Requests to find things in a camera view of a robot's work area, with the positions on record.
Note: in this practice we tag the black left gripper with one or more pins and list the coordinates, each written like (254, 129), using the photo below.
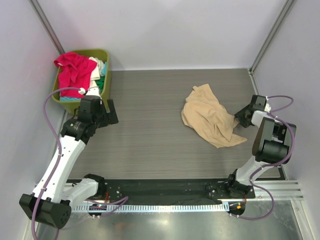
(109, 118)

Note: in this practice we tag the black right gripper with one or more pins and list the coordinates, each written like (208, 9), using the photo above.
(239, 115)

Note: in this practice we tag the beige t shirt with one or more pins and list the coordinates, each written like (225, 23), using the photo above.
(203, 112)

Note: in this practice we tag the olive green plastic bin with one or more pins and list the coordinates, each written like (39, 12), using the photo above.
(70, 106)

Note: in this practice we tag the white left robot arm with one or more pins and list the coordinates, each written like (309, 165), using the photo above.
(49, 203)

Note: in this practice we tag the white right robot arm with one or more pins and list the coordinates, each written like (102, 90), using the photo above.
(273, 145)

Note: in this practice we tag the green t shirt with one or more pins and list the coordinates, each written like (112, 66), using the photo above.
(100, 83)

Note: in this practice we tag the cream t shirt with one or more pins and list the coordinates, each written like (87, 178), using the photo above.
(99, 70)

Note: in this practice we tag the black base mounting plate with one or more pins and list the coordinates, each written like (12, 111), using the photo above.
(170, 192)

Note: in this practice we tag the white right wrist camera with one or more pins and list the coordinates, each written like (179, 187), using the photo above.
(267, 107)

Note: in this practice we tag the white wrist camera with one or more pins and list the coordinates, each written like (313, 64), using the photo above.
(267, 107)
(92, 91)

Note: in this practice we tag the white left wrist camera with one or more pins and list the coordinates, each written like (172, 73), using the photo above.
(92, 91)

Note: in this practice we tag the aluminium frame rail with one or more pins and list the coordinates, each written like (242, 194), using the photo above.
(281, 190)

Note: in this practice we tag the white slotted cable duct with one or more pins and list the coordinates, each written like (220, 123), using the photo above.
(99, 208)

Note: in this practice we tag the right aluminium corner post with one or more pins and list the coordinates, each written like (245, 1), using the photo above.
(280, 19)

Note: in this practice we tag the aluminium corner post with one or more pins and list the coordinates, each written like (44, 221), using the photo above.
(47, 25)
(280, 19)

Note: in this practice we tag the left aluminium corner post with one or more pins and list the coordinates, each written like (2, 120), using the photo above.
(47, 25)

